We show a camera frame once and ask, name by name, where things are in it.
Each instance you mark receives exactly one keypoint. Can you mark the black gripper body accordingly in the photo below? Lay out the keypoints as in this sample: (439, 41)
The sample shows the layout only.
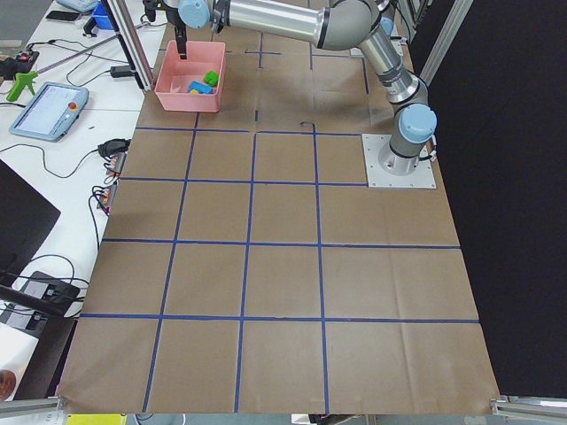
(179, 32)

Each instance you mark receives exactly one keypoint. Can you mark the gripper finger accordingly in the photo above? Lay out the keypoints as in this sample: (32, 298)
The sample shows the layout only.
(181, 41)

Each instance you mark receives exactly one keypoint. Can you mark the green toy block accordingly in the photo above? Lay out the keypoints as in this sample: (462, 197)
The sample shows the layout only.
(211, 78)

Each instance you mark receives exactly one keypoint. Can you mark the blue toy block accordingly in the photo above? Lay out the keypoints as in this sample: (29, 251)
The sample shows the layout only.
(201, 87)

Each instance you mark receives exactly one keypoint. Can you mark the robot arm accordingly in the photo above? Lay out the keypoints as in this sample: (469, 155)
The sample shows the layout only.
(339, 26)

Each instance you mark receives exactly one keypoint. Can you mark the pink plastic box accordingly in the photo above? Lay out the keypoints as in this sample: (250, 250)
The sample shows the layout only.
(176, 75)

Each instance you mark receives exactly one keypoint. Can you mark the black power adapter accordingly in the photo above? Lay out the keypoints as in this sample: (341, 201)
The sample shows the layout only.
(117, 72)

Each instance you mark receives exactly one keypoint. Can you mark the blue plastic bin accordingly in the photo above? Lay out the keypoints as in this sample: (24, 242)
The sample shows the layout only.
(101, 18)

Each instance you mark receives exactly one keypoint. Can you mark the teach pendant tablet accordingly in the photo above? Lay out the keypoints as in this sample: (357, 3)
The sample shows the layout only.
(51, 112)

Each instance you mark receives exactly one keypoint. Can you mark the aluminium frame post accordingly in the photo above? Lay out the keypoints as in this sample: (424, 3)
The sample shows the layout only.
(125, 29)

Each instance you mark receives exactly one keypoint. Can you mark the green handled grabber tool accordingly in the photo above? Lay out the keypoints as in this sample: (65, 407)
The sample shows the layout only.
(21, 81)

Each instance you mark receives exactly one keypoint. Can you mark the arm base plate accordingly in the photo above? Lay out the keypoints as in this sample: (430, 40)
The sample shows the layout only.
(386, 170)

